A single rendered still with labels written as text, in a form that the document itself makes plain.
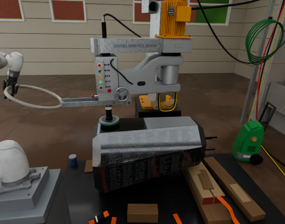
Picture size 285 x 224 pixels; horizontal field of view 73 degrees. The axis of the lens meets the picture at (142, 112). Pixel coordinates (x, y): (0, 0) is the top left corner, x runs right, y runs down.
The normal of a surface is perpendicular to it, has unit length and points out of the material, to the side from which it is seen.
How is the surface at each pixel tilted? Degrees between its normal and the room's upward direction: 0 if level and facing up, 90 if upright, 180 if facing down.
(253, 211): 0
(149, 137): 45
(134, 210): 0
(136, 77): 90
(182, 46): 90
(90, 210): 0
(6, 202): 90
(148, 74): 90
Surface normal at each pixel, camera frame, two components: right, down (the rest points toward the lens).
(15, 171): 0.63, 0.29
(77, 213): 0.02, -0.91
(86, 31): 0.13, 0.40
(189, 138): 0.15, -0.37
